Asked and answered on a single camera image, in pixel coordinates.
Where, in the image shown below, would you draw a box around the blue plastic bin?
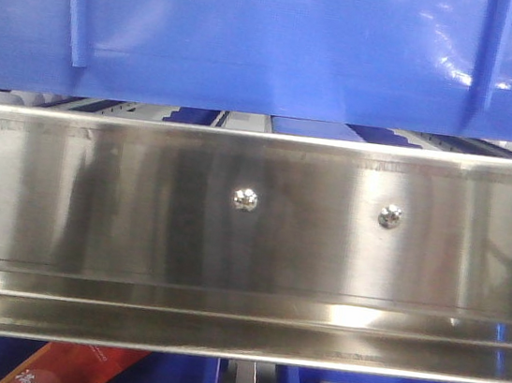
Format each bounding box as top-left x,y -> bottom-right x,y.
0,0 -> 512,141

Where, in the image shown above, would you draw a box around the red orange printed box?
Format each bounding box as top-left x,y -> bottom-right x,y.
0,342 -> 151,383

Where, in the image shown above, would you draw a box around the left steel rail bolt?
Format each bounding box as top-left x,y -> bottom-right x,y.
231,187 -> 259,213

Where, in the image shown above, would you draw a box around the steel rail bolt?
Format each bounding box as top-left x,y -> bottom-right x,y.
231,187 -> 259,213
377,203 -> 403,229

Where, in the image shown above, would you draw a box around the right steel rail bolt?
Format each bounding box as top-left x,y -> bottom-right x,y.
377,203 -> 403,229

